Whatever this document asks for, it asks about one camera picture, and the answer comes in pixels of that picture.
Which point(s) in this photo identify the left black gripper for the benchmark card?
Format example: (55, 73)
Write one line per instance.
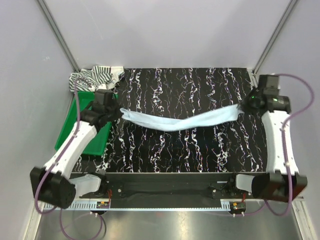
(118, 113)

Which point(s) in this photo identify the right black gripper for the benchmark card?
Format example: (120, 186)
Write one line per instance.
(243, 105)

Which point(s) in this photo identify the striped green white towel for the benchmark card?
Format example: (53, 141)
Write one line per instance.
(99, 77)

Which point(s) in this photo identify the light blue towel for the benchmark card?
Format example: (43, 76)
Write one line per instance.
(210, 118)

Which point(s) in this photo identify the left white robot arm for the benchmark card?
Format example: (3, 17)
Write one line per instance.
(52, 183)

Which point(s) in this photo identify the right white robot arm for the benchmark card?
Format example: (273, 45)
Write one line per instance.
(281, 181)

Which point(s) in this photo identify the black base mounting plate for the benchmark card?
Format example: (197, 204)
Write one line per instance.
(177, 188)

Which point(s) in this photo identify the right aluminium frame post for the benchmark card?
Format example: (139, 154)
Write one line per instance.
(275, 34)

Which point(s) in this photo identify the aluminium frame post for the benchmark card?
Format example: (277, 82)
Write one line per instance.
(275, 34)
(58, 35)

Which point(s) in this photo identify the left aluminium frame post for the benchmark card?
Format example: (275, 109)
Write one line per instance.
(58, 35)

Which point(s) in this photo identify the white slotted cable duct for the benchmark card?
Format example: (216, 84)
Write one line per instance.
(120, 205)

